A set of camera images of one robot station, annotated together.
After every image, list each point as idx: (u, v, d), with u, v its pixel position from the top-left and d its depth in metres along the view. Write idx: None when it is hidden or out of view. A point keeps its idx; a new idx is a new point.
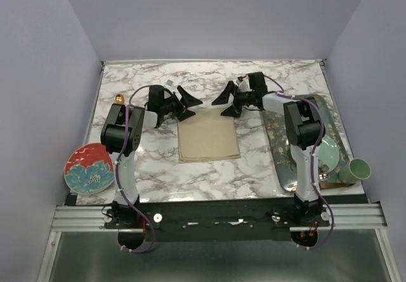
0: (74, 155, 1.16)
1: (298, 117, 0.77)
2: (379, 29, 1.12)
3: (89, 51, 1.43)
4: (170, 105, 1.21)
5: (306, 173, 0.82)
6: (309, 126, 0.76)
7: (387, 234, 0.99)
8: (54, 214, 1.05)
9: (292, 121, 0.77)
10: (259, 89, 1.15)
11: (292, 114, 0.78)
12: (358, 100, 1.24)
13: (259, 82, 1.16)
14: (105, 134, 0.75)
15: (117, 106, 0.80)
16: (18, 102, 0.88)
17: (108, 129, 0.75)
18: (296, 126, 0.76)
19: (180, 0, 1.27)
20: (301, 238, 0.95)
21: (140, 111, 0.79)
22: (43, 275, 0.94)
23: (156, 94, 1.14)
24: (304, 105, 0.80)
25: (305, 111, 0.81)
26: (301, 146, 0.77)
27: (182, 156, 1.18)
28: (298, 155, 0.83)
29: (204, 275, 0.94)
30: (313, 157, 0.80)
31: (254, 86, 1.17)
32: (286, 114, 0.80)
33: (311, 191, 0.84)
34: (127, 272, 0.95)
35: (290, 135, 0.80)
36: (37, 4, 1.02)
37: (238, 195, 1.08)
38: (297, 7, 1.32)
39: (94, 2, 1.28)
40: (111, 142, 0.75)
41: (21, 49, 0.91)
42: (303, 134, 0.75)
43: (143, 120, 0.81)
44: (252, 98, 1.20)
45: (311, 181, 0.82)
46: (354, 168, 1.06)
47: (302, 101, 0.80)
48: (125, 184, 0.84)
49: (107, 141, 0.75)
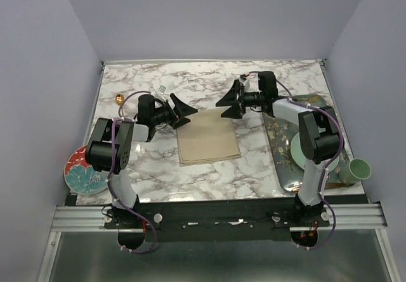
0: (74, 155, 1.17)
1: (315, 130, 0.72)
2: (379, 28, 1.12)
3: (89, 51, 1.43)
4: (163, 114, 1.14)
5: (314, 184, 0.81)
6: (326, 139, 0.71)
7: (387, 234, 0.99)
8: (54, 214, 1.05)
9: (309, 134, 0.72)
10: (271, 92, 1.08)
11: (309, 125, 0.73)
12: (359, 100, 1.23)
13: (269, 86, 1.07)
14: (91, 152, 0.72)
15: (103, 120, 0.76)
16: (19, 101, 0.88)
17: (92, 147, 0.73)
18: (313, 140, 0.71)
19: (180, 0, 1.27)
20: (301, 238, 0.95)
21: (127, 126, 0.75)
22: (42, 275, 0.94)
23: (145, 106, 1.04)
24: (321, 115, 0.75)
25: (321, 121, 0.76)
26: (316, 160, 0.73)
27: (183, 156, 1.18)
28: (309, 168, 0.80)
29: (203, 275, 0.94)
30: (325, 170, 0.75)
31: (264, 89, 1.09)
32: (301, 125, 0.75)
33: (316, 197, 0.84)
34: (127, 272, 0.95)
35: (305, 148, 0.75)
36: (37, 4, 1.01)
37: (238, 195, 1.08)
38: (297, 7, 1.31)
39: (94, 1, 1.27)
40: (98, 161, 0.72)
41: (21, 49, 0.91)
42: (320, 148, 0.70)
43: (131, 135, 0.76)
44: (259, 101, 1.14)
45: (318, 190, 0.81)
46: (354, 168, 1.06)
47: (318, 112, 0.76)
48: (120, 194, 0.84)
49: (93, 159, 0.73)
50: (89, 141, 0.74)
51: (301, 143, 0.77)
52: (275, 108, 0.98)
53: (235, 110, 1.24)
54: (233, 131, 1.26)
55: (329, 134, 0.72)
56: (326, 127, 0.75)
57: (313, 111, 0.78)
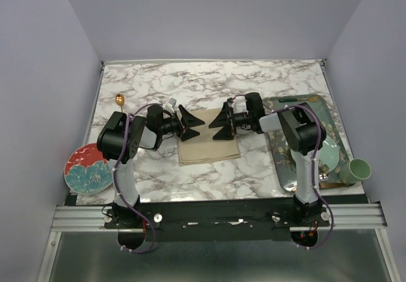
0: (74, 155, 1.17)
1: (295, 122, 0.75)
2: (379, 28, 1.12)
3: (89, 51, 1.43)
4: (171, 124, 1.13)
5: (306, 178, 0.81)
6: (307, 129, 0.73)
7: (387, 234, 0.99)
8: (54, 214, 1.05)
9: (290, 126, 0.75)
10: (258, 112, 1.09)
11: (288, 119, 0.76)
12: (359, 100, 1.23)
13: (257, 107, 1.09)
14: (103, 140, 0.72)
15: (118, 114, 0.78)
16: (19, 101, 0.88)
17: (106, 135, 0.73)
18: (294, 131, 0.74)
19: (179, 0, 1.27)
20: (301, 238, 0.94)
21: (142, 120, 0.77)
22: (42, 275, 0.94)
23: (153, 117, 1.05)
24: (299, 112, 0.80)
25: (301, 117, 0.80)
26: (302, 150, 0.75)
27: (183, 157, 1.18)
28: (299, 161, 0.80)
29: (203, 275, 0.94)
30: (314, 161, 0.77)
31: (251, 110, 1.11)
32: (282, 121, 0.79)
33: (312, 193, 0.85)
34: (127, 272, 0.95)
35: (290, 141, 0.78)
36: (37, 4, 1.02)
37: (238, 195, 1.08)
38: (297, 7, 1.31)
39: (94, 2, 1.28)
40: (109, 148, 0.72)
41: (21, 49, 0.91)
42: (302, 137, 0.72)
43: (143, 130, 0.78)
44: (248, 120, 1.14)
45: (311, 184, 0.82)
46: (354, 169, 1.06)
47: (297, 108, 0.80)
48: (124, 188, 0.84)
49: (104, 147, 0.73)
50: (102, 129, 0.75)
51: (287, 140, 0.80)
52: (262, 123, 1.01)
53: (226, 130, 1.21)
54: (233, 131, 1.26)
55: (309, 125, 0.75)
56: (306, 121, 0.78)
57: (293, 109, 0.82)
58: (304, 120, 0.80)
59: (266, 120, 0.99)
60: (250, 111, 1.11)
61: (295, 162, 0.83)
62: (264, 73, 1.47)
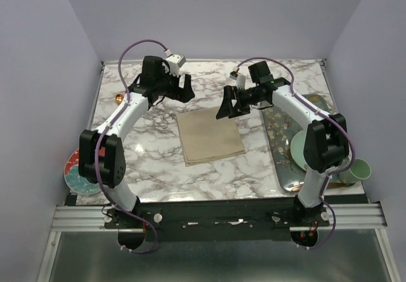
0: (74, 155, 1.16)
1: (323, 140, 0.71)
2: (379, 28, 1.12)
3: (89, 51, 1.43)
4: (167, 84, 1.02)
5: (316, 189, 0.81)
6: (335, 152, 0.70)
7: (387, 234, 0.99)
8: (54, 214, 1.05)
9: (319, 147, 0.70)
10: (266, 77, 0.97)
11: (318, 135, 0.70)
12: (359, 100, 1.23)
13: (262, 71, 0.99)
14: (84, 169, 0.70)
15: (87, 134, 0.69)
16: (18, 101, 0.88)
17: (85, 164, 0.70)
18: (323, 154, 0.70)
19: (180, 0, 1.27)
20: (301, 238, 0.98)
21: (115, 143, 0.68)
22: (42, 275, 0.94)
23: (151, 62, 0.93)
24: (329, 123, 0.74)
25: (329, 129, 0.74)
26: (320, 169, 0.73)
27: (189, 158, 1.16)
28: (313, 174, 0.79)
29: (203, 275, 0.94)
30: (328, 178, 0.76)
31: (257, 77, 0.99)
32: (308, 134, 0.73)
33: (317, 201, 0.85)
34: (127, 272, 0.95)
35: (309, 155, 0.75)
36: (36, 4, 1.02)
37: (238, 195, 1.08)
38: (297, 7, 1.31)
39: (94, 2, 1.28)
40: (91, 178, 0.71)
41: (21, 49, 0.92)
42: (325, 156, 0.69)
43: (121, 150, 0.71)
44: (259, 91, 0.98)
45: (318, 194, 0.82)
46: (355, 169, 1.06)
47: (327, 120, 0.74)
48: (120, 199, 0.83)
49: (88, 176, 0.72)
50: (79, 157, 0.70)
51: (305, 152, 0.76)
52: (274, 97, 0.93)
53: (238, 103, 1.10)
54: (241, 140, 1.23)
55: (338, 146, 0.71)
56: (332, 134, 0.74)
57: (322, 119, 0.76)
58: (328, 131, 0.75)
59: (283, 98, 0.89)
60: (257, 79, 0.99)
61: (307, 169, 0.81)
62: None
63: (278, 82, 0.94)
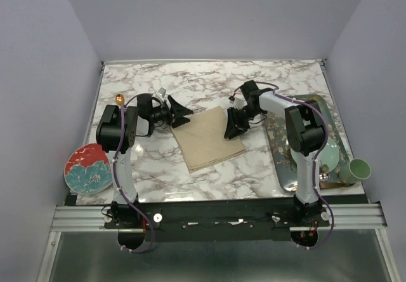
0: (74, 155, 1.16)
1: (301, 123, 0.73)
2: (379, 29, 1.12)
3: (89, 50, 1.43)
4: (161, 114, 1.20)
5: (307, 179, 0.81)
6: (313, 133, 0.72)
7: (387, 234, 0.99)
8: (54, 214, 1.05)
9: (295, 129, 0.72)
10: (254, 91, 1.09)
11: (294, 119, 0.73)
12: (359, 100, 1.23)
13: (252, 87, 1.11)
14: (101, 131, 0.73)
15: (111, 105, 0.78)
16: (19, 102, 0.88)
17: (104, 126, 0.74)
18: (299, 134, 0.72)
19: (179, 0, 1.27)
20: (301, 238, 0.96)
21: (134, 110, 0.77)
22: (42, 275, 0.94)
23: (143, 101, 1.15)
24: (306, 109, 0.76)
25: (306, 114, 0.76)
26: (304, 152, 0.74)
27: (193, 164, 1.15)
28: (301, 161, 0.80)
29: (203, 275, 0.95)
30: (316, 162, 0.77)
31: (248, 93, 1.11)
32: (288, 119, 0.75)
33: (313, 193, 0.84)
34: (127, 272, 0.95)
35: (292, 141, 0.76)
36: (37, 6, 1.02)
37: (238, 195, 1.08)
38: (296, 7, 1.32)
39: (94, 2, 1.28)
40: (108, 140, 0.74)
41: (22, 49, 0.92)
42: (305, 139, 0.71)
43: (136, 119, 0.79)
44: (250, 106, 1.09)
45: (313, 186, 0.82)
46: (354, 169, 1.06)
47: (303, 105, 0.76)
48: (125, 183, 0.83)
49: (103, 140, 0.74)
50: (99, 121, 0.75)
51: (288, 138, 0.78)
52: (261, 101, 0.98)
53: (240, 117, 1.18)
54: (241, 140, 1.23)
55: (315, 127, 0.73)
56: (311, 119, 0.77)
57: (299, 105, 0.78)
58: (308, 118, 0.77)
59: (266, 100, 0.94)
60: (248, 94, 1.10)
61: (297, 162, 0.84)
62: (264, 73, 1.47)
63: (264, 90, 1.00)
